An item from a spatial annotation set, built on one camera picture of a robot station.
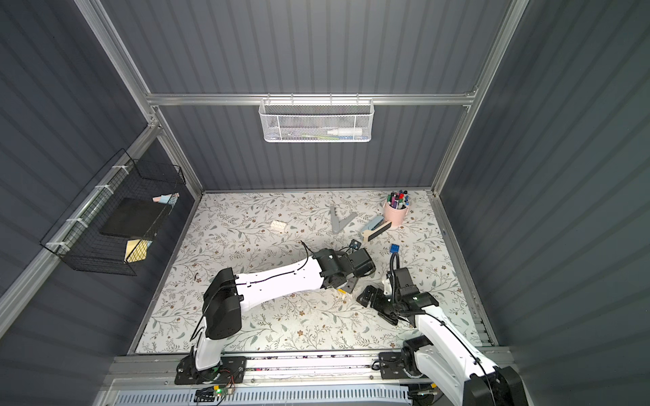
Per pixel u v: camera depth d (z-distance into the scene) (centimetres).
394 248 99
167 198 83
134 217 72
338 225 106
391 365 74
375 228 102
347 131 93
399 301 64
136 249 61
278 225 105
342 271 57
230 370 74
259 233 106
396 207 101
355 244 72
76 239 62
